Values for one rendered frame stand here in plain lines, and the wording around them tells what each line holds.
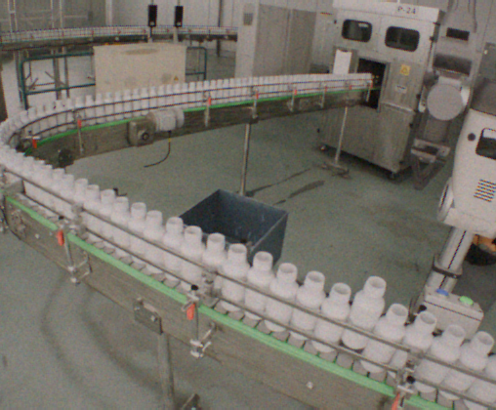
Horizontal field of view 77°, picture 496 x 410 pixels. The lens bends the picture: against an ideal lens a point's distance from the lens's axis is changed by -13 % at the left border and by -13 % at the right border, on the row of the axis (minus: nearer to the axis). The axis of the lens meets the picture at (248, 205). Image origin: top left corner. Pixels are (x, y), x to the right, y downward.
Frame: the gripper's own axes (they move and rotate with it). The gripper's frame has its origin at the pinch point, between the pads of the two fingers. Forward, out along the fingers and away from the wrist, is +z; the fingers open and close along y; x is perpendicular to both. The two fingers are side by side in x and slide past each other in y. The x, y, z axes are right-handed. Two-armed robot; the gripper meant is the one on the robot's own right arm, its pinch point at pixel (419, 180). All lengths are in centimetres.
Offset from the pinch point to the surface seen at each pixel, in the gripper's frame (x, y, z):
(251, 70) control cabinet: -291, -523, 63
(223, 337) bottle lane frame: -31, 19, 43
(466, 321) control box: 20.5, 3.2, 27.1
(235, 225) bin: -61, -44, 56
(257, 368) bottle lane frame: -21, 20, 49
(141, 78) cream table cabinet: -327, -276, 54
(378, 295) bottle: -1.3, 16.0, 17.8
